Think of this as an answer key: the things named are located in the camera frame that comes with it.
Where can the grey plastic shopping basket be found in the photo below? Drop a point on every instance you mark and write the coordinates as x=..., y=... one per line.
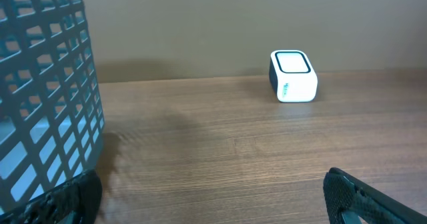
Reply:
x=51, y=112

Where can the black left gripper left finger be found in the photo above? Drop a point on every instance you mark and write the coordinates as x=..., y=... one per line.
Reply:
x=75, y=201

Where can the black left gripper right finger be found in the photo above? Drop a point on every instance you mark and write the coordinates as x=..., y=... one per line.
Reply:
x=350, y=200

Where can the white barcode scanner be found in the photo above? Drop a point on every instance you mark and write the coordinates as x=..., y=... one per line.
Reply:
x=292, y=76

